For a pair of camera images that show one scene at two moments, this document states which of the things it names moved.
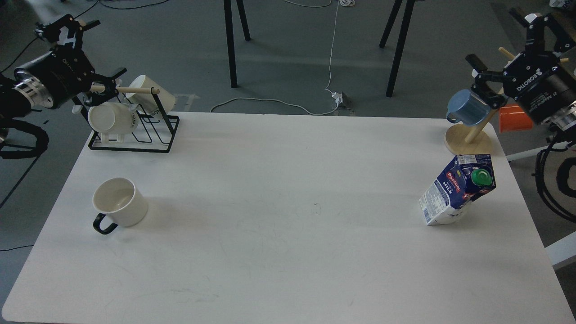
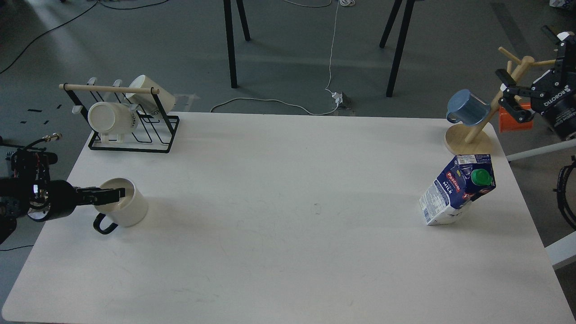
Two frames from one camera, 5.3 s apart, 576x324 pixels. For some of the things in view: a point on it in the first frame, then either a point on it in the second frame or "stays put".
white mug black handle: (118, 198) stays put
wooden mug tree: (470, 139) stays put
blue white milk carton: (467, 178) stays put
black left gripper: (65, 72) to (44, 200)
